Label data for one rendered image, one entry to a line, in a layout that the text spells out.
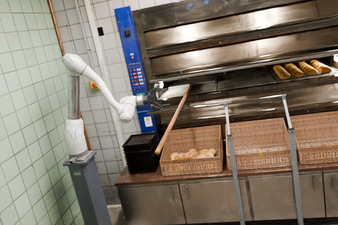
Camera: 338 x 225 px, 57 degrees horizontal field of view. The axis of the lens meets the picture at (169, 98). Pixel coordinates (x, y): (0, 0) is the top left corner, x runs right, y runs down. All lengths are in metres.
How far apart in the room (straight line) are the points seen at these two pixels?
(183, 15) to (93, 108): 1.37
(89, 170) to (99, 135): 0.94
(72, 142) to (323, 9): 2.39
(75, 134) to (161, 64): 1.11
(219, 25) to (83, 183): 1.83
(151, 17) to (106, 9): 0.45
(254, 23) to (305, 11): 0.44
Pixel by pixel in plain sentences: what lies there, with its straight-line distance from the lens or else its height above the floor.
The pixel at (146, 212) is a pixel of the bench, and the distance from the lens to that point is 3.12.
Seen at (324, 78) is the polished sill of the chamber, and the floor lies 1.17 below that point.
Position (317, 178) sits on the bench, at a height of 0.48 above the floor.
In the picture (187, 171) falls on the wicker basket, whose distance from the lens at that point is 2.86.
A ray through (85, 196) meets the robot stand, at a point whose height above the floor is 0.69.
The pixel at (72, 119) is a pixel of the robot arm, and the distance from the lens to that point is 2.75.
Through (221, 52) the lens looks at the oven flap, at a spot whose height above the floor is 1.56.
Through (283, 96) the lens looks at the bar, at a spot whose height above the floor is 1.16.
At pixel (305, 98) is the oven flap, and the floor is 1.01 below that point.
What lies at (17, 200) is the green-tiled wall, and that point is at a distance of 2.70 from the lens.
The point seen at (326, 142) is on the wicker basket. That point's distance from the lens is 3.23.
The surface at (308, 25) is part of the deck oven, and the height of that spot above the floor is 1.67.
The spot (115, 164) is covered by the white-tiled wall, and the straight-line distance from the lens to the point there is 3.60.
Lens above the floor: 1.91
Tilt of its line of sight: 13 degrees down
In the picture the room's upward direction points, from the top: 11 degrees counter-clockwise
